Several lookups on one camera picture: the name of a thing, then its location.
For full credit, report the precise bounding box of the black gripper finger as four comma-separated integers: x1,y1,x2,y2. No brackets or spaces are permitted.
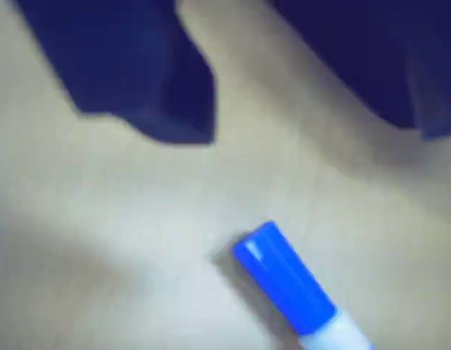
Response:
14,0,216,146
274,0,451,141

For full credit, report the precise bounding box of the blue capped white pen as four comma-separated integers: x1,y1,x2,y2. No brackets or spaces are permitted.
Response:
231,219,376,350

